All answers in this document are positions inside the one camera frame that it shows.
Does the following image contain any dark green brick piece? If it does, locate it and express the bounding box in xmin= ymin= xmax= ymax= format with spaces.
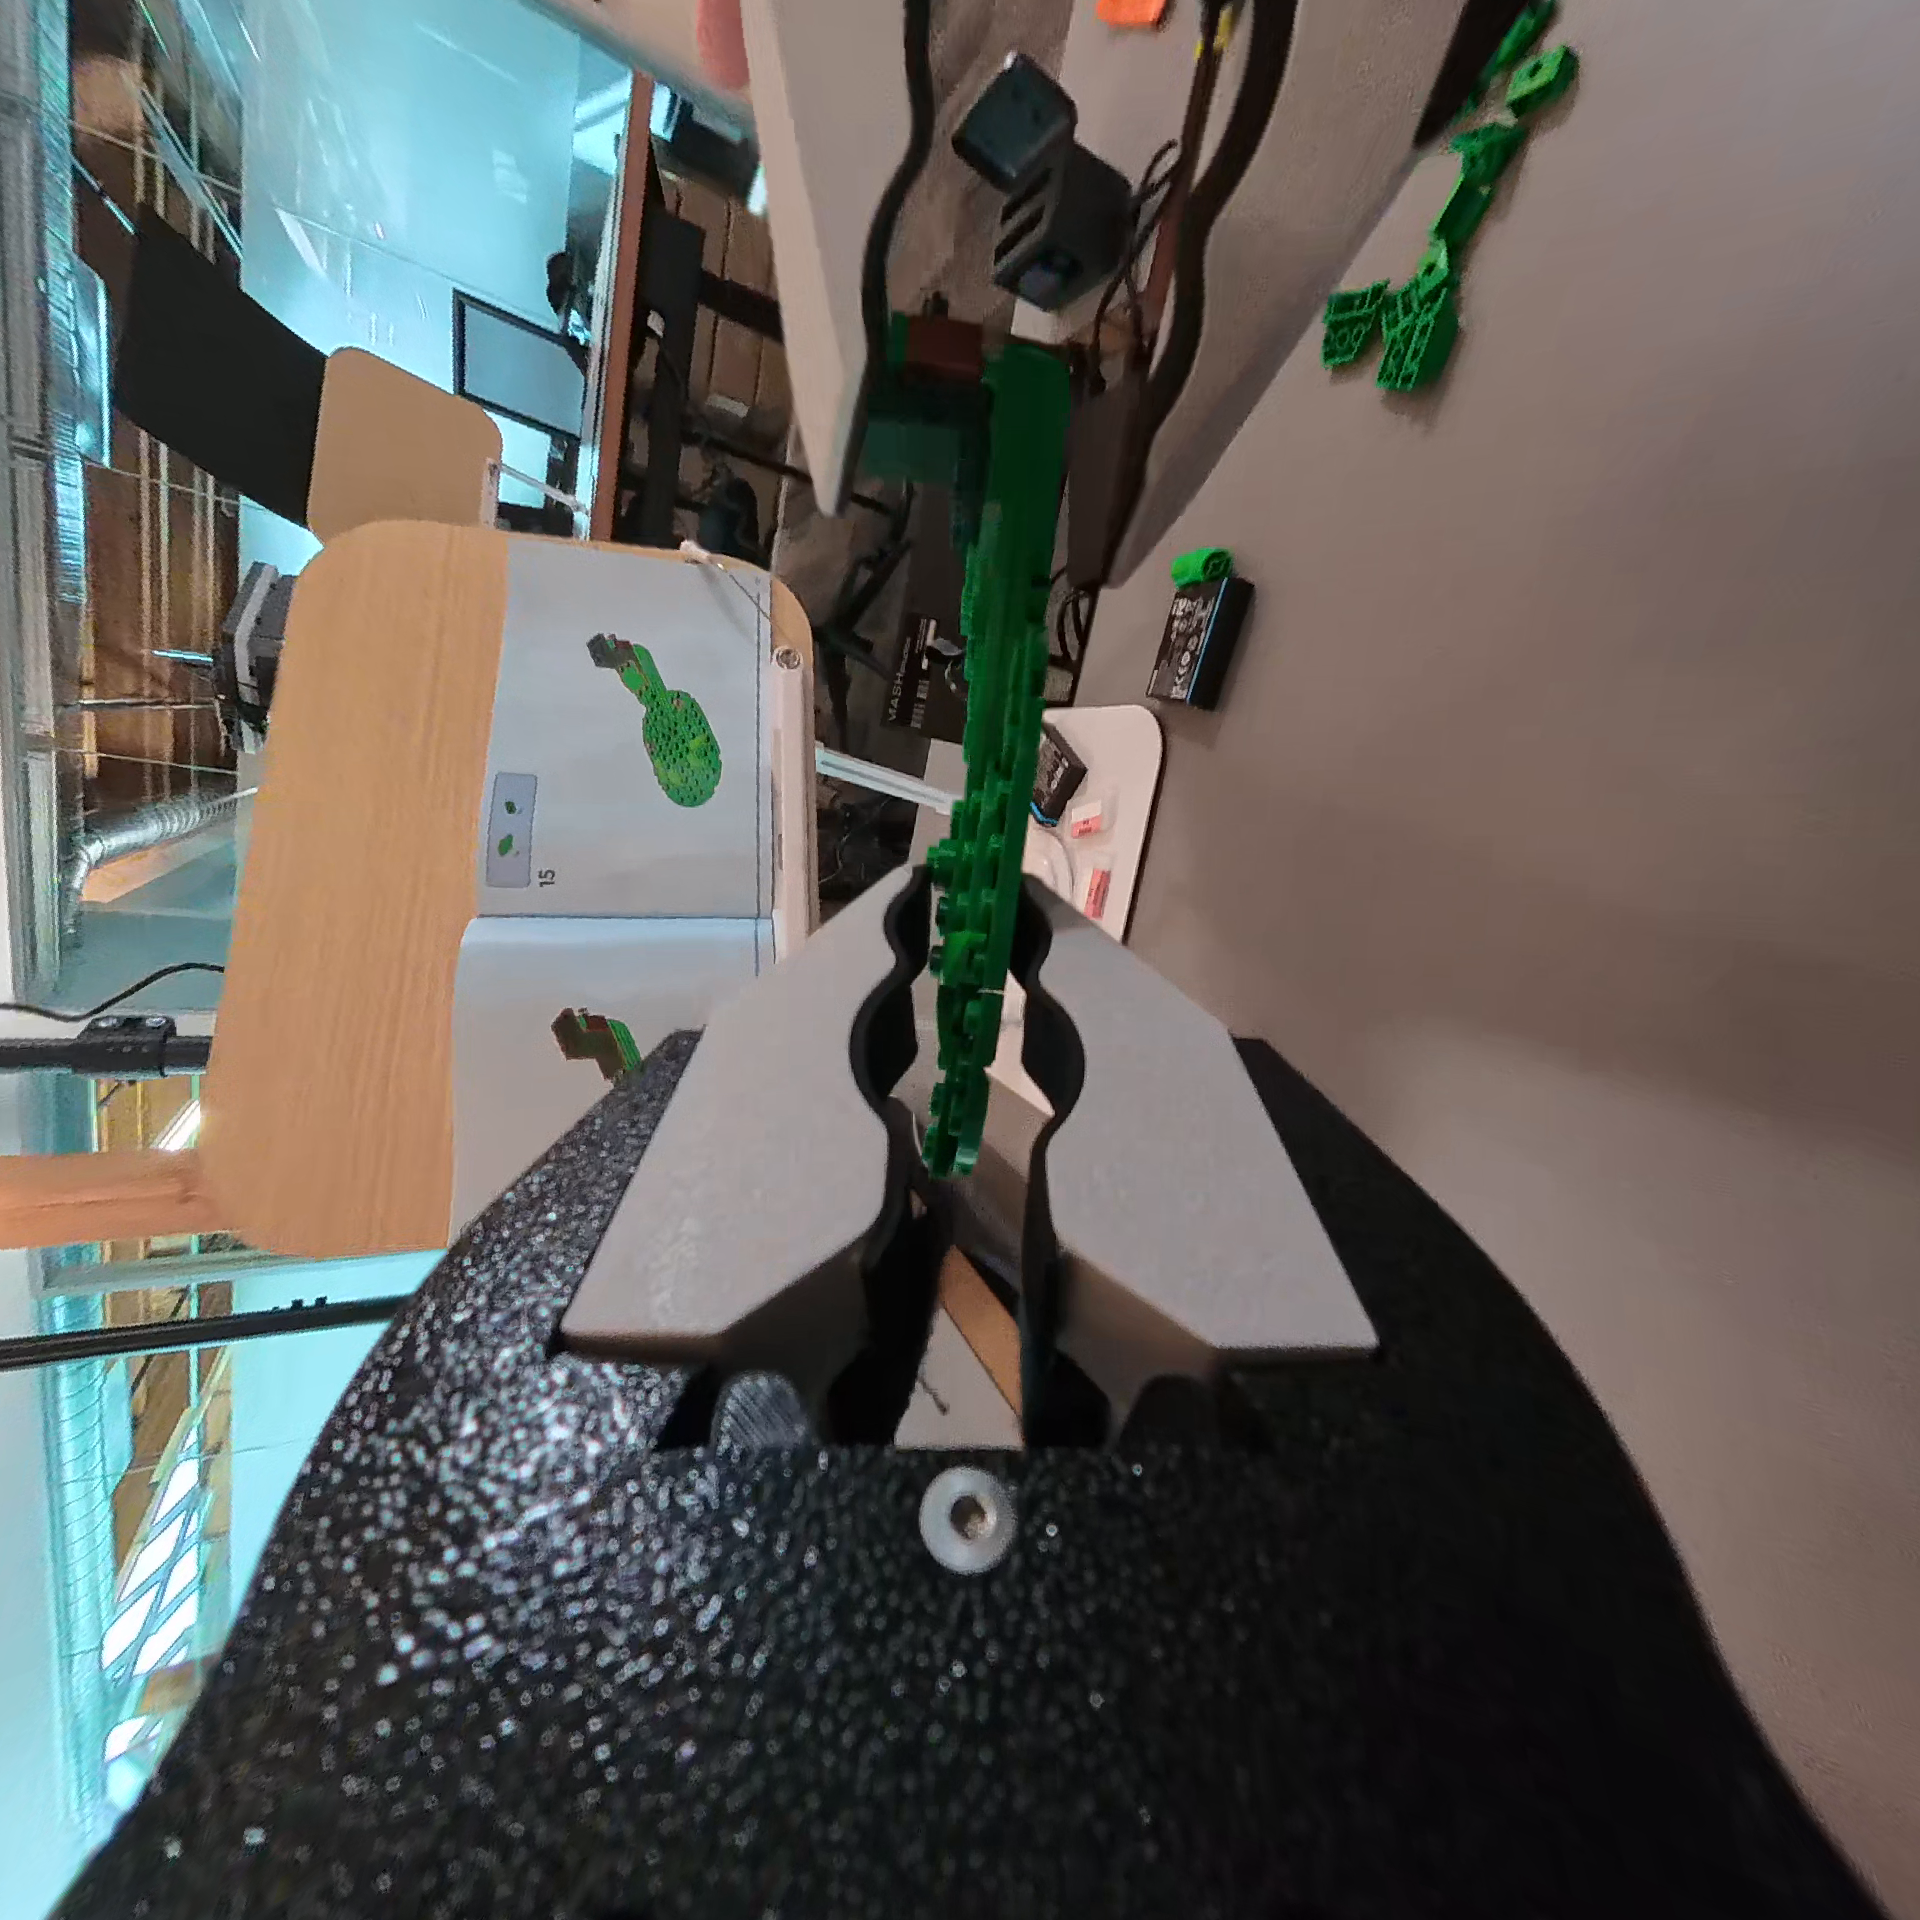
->
xmin=863 ymin=374 xmax=995 ymax=492

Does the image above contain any instruction booklet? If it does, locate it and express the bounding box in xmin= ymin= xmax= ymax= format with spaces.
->
xmin=448 ymin=540 xmax=785 ymax=1251

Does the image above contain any black battery charger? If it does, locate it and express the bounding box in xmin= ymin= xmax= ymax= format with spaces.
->
xmin=1144 ymin=573 xmax=1257 ymax=715

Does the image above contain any grey desk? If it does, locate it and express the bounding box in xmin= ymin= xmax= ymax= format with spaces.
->
xmin=1050 ymin=0 xmax=1920 ymax=1920

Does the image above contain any white tray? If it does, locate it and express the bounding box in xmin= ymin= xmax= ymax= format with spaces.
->
xmin=1026 ymin=702 xmax=1168 ymax=950

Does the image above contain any grey boxy device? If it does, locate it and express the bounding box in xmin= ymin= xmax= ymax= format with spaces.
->
xmin=217 ymin=563 xmax=295 ymax=752

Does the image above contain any green brick leaf assembly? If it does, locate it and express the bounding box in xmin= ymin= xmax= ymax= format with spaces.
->
xmin=884 ymin=307 xmax=1075 ymax=1179

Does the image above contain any small wooden board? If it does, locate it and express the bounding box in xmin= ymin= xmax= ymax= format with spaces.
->
xmin=306 ymin=348 xmax=506 ymax=534

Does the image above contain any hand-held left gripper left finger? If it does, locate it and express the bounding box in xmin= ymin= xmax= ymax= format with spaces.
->
xmin=562 ymin=862 xmax=954 ymax=1444

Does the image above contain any silver ventilation duct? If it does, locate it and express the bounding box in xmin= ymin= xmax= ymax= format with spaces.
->
xmin=60 ymin=795 xmax=250 ymax=909

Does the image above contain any black printed card box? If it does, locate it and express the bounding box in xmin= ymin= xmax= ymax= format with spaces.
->
xmin=890 ymin=610 xmax=973 ymax=741

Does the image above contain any brown wooden partition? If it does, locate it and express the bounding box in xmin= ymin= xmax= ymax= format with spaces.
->
xmin=589 ymin=75 xmax=656 ymax=542

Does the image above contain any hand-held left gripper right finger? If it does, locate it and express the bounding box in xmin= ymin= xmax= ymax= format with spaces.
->
xmin=1024 ymin=878 xmax=1384 ymax=1444

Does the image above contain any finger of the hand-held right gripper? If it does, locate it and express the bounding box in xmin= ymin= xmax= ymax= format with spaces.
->
xmin=744 ymin=0 xmax=940 ymax=522
xmin=1107 ymin=0 xmax=1488 ymax=592

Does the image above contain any pile of green bricks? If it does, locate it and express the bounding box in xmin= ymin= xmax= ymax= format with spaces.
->
xmin=1320 ymin=0 xmax=1579 ymax=400

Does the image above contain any black panel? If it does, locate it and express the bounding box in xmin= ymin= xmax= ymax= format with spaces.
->
xmin=117 ymin=223 xmax=329 ymax=519

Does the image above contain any black cable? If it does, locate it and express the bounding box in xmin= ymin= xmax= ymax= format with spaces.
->
xmin=1092 ymin=138 xmax=1202 ymax=384

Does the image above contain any black stand rod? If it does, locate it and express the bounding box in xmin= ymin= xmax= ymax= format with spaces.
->
xmin=0 ymin=1296 xmax=442 ymax=1374

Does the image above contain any dark monitor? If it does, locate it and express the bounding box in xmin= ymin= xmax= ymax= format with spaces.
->
xmin=456 ymin=292 xmax=589 ymax=452

